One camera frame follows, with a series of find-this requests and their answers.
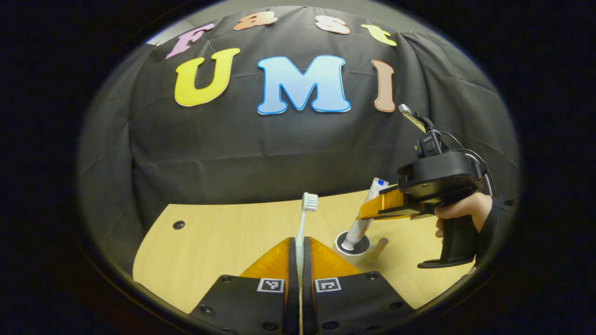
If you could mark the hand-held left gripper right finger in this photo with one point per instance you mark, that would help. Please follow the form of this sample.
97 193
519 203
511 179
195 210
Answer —
307 270

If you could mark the light wooden desktop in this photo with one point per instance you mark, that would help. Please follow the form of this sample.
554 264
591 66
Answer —
223 251

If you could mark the white toothpaste tube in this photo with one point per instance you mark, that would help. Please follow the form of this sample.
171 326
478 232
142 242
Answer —
358 230

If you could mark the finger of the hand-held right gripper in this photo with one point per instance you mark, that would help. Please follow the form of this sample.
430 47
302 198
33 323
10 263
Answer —
384 202

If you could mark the round black desk grommet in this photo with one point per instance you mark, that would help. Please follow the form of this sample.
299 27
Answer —
179 224

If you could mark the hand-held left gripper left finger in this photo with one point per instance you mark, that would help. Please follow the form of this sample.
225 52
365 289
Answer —
292 270

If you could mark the pale green toothbrush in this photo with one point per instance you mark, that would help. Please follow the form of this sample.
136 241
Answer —
301 228

